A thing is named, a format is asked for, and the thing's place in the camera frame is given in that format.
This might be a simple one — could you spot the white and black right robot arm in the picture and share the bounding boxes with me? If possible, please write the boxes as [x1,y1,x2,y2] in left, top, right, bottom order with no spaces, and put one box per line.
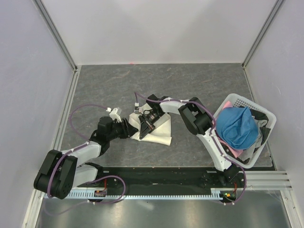
[139,95,238,187]

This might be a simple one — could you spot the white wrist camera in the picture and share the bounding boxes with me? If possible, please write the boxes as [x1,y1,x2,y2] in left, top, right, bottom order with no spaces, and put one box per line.
[133,102,146,114]
[106,107,122,123]

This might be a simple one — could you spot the blue cloth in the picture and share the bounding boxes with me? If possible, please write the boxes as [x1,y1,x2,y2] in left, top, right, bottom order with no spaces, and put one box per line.
[216,107,258,150]

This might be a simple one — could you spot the aluminium frame post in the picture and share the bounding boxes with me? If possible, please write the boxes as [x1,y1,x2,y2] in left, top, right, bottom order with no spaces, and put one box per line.
[32,0,79,71]
[241,0,285,68]

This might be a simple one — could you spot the pink cloth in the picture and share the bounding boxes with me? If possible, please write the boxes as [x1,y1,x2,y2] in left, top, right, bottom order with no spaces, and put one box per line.
[217,101,243,158]

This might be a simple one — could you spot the left aluminium frame post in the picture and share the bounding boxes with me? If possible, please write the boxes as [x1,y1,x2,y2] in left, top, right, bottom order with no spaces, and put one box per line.
[32,0,79,71]

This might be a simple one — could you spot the white plastic laundry basket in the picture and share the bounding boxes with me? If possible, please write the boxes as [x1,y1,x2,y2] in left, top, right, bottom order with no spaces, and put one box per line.
[214,94,276,169]

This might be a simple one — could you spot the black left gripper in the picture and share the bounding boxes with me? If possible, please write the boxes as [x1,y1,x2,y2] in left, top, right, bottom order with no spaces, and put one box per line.
[107,118,138,141]

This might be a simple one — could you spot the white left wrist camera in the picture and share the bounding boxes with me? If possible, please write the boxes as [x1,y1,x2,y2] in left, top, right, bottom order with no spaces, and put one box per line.
[106,107,122,123]

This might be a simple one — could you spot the white cloth napkin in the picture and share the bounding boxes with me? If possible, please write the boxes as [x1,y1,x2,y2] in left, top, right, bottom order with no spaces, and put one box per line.
[129,113,172,146]

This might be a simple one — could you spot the black cloth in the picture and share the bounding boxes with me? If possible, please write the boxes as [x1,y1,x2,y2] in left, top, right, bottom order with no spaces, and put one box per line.
[238,109,271,164]

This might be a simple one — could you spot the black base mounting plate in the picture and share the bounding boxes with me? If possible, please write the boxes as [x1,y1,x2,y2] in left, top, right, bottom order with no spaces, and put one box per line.
[75,166,247,197]

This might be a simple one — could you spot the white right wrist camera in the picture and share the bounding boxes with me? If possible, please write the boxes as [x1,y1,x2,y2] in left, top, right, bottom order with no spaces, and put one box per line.
[133,102,146,114]

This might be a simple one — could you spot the aluminium front frame rails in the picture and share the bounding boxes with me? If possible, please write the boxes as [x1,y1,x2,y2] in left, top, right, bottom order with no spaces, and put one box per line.
[23,167,304,228]

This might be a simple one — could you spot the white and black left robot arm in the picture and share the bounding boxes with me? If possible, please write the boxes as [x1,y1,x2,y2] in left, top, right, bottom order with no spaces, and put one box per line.
[33,116,139,200]

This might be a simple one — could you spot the right aluminium frame post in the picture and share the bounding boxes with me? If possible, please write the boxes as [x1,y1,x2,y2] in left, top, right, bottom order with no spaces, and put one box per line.
[241,0,285,68]

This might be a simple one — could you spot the grey slotted cable duct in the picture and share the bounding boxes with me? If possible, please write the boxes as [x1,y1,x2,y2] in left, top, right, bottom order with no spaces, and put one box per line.
[64,188,238,200]

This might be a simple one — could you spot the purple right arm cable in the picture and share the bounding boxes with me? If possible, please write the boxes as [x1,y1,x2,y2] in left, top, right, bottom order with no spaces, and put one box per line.
[134,92,249,206]

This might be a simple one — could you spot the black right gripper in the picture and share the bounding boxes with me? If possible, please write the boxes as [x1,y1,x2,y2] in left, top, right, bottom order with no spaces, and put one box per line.
[139,111,163,140]

